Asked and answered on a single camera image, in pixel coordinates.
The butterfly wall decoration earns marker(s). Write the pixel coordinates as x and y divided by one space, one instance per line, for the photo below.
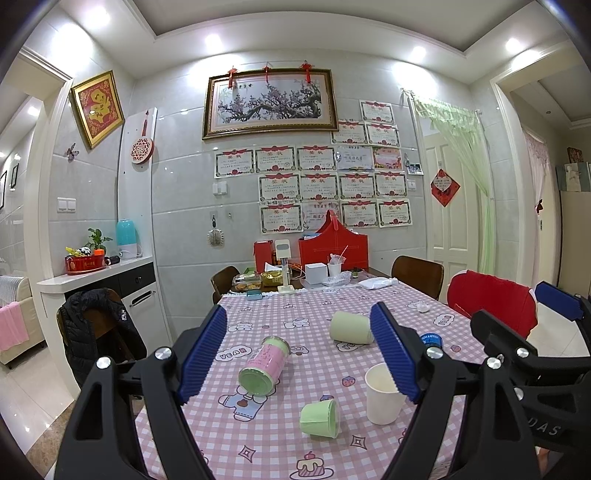
72 151

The white wall switch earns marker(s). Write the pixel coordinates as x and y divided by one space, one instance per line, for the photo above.
68 204
219 188

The pink curtain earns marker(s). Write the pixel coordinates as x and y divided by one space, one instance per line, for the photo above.
538 184

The red diamond door decoration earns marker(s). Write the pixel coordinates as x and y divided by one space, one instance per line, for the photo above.
445 187

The red round tin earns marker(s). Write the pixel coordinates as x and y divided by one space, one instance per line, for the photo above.
85 266

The white box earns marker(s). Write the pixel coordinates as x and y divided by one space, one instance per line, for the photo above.
316 275

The white paper cup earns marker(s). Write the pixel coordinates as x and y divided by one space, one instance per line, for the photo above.
381 401

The blue tin can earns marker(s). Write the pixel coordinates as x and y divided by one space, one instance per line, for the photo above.
431 342

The red knot ornament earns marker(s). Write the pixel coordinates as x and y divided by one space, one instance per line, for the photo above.
233 74
267 73
306 69

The small green cup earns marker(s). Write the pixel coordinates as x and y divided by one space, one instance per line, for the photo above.
318 417

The red and gold framed picture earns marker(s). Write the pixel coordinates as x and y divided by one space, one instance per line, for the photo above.
97 108

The group of wall certificates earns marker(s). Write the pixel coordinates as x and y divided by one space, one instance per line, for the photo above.
318 184

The beige sofa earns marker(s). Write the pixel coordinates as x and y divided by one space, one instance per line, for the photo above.
27 332

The small white object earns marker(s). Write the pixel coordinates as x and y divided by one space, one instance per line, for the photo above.
422 306

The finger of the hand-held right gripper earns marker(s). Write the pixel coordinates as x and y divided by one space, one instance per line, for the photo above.
558 299
545 362

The crumpled clear plastic wrap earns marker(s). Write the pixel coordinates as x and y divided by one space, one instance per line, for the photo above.
339 280

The small wall photo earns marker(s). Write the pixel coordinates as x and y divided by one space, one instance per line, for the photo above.
414 168

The black padded jacket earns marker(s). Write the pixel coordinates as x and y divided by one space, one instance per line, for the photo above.
92 327

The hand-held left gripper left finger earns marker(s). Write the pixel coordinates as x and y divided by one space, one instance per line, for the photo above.
203 355

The white plastic bag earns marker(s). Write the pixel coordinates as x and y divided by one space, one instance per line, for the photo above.
378 283

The red cloth on chair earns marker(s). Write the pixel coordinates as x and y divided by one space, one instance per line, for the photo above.
494 295

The small black wall frame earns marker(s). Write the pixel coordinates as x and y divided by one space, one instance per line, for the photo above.
14 176

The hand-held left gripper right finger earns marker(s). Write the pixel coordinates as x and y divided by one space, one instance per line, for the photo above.
392 350

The pink checked tablecloth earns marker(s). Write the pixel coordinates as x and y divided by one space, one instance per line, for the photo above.
295 341

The pink towel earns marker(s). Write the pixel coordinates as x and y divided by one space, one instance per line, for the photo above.
10 325

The hanging brush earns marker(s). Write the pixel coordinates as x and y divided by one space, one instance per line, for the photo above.
215 236

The teal white humidifier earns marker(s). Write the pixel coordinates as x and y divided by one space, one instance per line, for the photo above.
128 235

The gold snack packet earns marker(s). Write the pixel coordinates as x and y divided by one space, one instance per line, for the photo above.
272 278

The small teal container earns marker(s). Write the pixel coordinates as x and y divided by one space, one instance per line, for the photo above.
254 295

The white door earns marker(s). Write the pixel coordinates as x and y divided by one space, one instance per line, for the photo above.
448 230

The white tall cabinet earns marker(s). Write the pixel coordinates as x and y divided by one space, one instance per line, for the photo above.
575 240

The pale green cup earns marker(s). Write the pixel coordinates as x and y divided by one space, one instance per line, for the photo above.
348 326

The white desk lamp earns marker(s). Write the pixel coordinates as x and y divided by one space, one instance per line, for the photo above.
282 254

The red carton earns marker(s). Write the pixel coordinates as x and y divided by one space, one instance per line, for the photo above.
262 256

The potted green plant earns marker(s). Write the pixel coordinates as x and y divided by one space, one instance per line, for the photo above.
97 240

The framed plum blossom painting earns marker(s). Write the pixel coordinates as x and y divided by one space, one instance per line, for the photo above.
270 104

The pink and green cup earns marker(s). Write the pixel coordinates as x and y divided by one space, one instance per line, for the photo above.
265 364

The red gift bag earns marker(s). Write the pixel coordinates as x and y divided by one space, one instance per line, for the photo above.
334 251

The brown wooden chair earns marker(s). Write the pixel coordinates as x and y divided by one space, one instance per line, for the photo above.
226 279
418 274

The round red hanging ornament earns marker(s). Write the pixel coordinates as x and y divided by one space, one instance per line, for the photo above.
141 150

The clear food container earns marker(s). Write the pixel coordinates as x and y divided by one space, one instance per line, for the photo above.
246 280

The white side cabinet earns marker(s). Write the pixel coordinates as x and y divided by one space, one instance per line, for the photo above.
92 284

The white cup with straw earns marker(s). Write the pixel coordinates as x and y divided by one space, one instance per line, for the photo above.
336 270

